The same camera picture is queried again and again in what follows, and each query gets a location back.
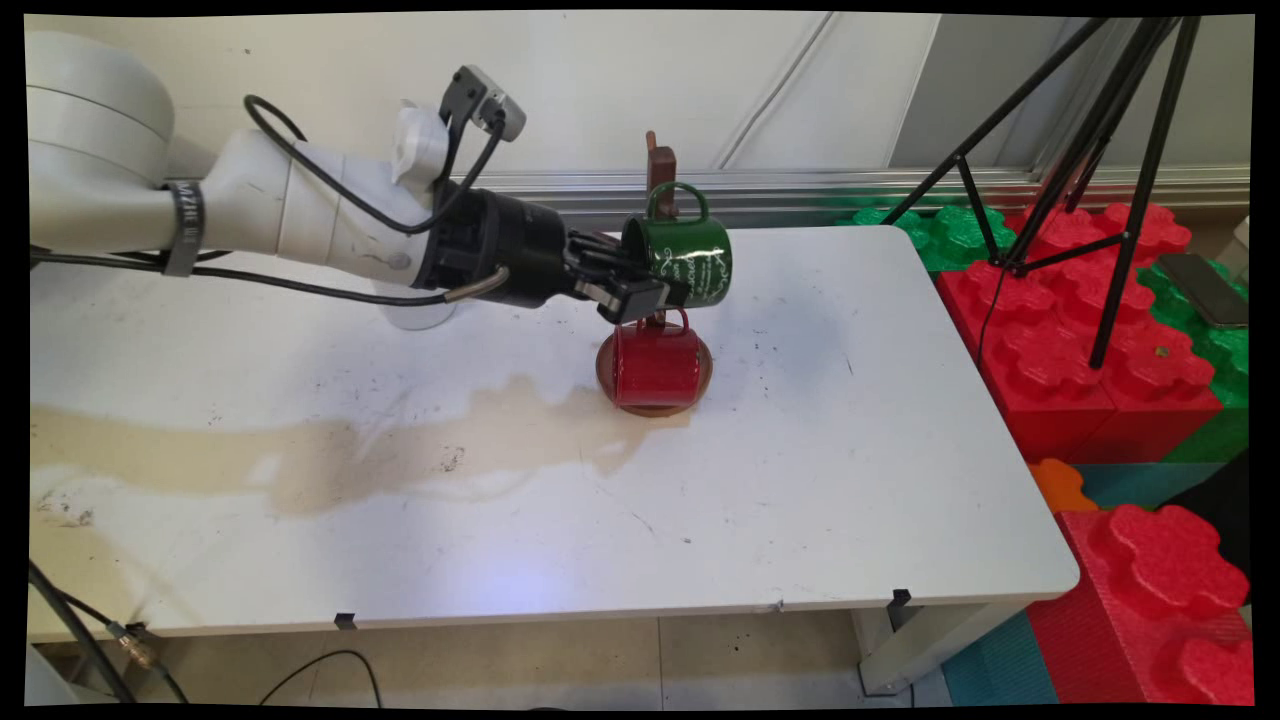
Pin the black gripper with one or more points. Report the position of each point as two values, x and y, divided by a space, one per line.
500 245

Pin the green enamel mug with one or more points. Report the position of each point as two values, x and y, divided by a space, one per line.
690 262

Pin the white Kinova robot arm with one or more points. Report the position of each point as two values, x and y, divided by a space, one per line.
100 150

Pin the red enamel mug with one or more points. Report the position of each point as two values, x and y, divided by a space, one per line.
655 365

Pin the wooden mug tree stand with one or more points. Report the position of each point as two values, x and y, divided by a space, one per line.
661 165

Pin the green foam block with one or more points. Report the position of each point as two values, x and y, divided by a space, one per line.
950 235
1225 360

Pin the black table edge clip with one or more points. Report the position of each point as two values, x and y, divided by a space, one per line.
345 621
901 598

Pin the large red foam block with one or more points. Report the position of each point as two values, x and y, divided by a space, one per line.
1050 390

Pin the white table leg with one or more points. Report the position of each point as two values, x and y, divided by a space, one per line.
900 650

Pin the orange foam block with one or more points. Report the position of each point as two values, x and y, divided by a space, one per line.
1060 485

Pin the black tripod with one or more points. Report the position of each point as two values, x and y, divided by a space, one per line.
1129 240

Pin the small red foam block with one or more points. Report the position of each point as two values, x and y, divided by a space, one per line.
1150 228

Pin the teal foam block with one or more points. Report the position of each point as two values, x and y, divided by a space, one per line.
1000 665
1140 483

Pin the black smartphone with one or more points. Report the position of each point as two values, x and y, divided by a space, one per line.
1205 290

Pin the tall red foam block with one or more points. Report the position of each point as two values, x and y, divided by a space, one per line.
1150 600

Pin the aluminium wall rail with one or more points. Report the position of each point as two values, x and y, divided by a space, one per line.
800 190

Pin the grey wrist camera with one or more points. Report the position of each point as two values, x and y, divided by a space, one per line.
497 102

